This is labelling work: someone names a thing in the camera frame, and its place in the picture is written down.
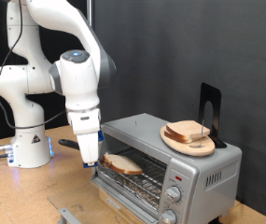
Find wire oven rack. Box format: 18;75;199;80
99;148;168;206

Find silver toaster oven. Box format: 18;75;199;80
90;112;243;224

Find black metal bookend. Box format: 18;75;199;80
198;82;228;149

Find silver oven knob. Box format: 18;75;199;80
160;208;177;224
164;186;183;203

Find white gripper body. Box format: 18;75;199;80
76;131;101;165

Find thin metal pin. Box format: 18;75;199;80
199;119;204;147

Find oval wooden board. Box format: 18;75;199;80
160;125;217;158

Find glass oven door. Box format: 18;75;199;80
47;178;160;224

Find white bread slice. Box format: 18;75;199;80
165;119;211;141
163;130;199;145
103;152;144;175

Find blue spatula grip block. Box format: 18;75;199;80
82;161;99;169

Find vertical metal pole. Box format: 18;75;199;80
87;0;93;27

